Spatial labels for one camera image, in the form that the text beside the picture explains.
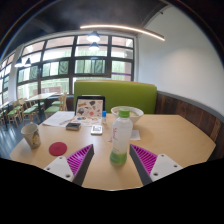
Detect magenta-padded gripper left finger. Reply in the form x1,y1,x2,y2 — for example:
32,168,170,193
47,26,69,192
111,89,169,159
43,143,95,187

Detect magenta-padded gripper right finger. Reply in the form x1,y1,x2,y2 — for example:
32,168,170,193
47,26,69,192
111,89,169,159
129,143,184,186

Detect clear green-capped drink bottle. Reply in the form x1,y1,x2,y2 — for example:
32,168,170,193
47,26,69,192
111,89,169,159
109,108,134,166

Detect flat round red coaster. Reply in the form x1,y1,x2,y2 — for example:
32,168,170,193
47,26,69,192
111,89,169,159
48,141,68,157

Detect white paper napkin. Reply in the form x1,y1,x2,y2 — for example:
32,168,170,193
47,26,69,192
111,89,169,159
130,129,141,141

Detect small dark box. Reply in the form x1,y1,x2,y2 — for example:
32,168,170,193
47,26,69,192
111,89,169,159
65,122,82,131

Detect small white flat device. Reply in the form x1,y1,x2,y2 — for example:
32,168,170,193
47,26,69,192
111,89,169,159
90,124,104,136

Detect colourful printed paper sheet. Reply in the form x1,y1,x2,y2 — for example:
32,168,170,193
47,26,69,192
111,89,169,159
71,115,103,127

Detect white printed paper sheets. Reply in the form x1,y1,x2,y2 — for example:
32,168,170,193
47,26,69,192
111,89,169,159
42,110,76,128

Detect white ceramic bowl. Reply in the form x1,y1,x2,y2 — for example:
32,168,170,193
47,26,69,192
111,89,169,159
110,105,145,125

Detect small blue-capped white bottle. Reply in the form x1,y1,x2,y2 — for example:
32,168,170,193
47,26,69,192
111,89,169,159
101,110,108,125

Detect green upholstered bench backrest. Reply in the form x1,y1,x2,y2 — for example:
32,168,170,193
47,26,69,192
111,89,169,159
73,79,158,115

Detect wooden chairs with green seats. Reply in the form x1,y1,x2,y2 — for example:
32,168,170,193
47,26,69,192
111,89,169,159
0,93,69,128

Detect wooden dining table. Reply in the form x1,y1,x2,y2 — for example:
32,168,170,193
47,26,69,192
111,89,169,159
25,92,58,114

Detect large black-framed window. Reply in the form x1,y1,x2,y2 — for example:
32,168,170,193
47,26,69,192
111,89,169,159
0,33,136,104

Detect black pendant ceiling lamps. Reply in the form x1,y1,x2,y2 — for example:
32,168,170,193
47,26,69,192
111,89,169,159
14,30,102,69

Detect curved linear ceiling light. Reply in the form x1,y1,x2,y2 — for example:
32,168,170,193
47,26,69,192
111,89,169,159
79,23,166,42

